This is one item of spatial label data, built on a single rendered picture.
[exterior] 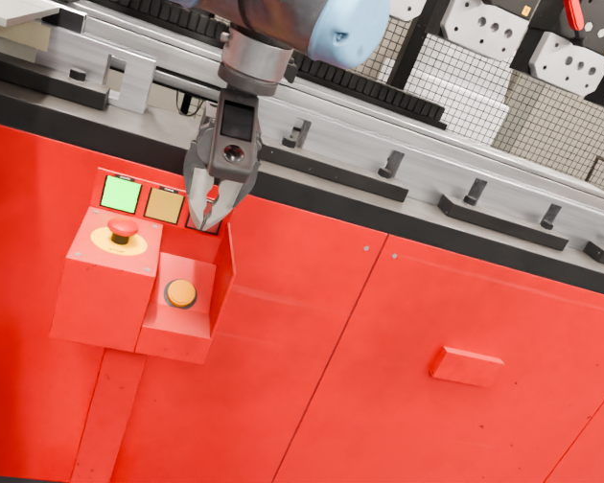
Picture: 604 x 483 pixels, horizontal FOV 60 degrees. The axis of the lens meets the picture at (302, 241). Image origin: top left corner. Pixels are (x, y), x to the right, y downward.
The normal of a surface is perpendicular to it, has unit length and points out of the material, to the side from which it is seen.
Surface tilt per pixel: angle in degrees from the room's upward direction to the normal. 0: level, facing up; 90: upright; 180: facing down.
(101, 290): 90
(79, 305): 90
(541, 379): 90
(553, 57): 90
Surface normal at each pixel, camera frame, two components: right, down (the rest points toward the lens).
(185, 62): 0.17, 0.44
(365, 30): 0.76, 0.49
